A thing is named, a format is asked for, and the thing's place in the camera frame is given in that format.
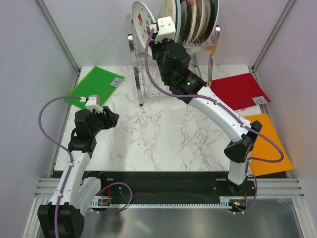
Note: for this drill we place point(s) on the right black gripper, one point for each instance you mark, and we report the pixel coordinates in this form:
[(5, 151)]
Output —
[(155, 45)]

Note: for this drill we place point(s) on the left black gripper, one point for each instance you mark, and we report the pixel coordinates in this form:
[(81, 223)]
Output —
[(110, 119)]

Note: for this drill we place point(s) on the watermelon pattern white plate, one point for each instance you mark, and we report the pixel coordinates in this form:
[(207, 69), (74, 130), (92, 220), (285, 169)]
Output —
[(142, 18)]

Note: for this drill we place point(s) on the cream and blue plate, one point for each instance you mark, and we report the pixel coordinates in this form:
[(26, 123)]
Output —
[(178, 19)]

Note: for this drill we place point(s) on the cream plate with twig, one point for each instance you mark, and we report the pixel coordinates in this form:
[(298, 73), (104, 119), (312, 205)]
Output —
[(169, 9)]

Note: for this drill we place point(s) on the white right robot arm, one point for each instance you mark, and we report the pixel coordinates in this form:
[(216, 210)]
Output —
[(242, 133)]

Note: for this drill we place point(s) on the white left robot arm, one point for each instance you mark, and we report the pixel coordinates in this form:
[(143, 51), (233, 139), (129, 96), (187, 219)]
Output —
[(63, 216)]

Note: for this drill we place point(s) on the green folder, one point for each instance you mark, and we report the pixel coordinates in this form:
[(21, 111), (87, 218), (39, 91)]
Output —
[(98, 82)]

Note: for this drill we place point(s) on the cream brown rim plate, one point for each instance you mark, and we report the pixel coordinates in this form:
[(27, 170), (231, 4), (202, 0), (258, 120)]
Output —
[(198, 10)]

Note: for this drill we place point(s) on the white floral plate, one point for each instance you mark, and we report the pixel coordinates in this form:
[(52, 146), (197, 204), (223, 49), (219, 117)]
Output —
[(206, 15)]

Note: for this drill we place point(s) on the dark green rimmed plate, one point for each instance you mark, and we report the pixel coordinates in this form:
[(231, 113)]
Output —
[(212, 19)]

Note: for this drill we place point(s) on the red folder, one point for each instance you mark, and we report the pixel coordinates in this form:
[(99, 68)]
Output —
[(239, 91)]

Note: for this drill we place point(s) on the orange clip file folder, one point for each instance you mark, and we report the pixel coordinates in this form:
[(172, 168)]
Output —
[(263, 149)]

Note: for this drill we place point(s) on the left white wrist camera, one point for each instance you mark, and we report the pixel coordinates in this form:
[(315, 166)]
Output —
[(92, 104)]

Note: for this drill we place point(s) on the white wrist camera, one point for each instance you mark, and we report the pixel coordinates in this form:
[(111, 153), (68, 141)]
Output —
[(92, 104), (163, 29)]

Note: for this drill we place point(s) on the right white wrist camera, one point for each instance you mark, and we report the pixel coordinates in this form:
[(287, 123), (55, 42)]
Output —
[(163, 29)]

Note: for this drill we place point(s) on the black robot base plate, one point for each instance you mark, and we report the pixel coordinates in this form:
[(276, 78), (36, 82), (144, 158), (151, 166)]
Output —
[(171, 186)]

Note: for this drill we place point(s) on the white slotted cable duct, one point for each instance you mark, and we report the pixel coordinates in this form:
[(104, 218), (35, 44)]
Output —
[(103, 203)]

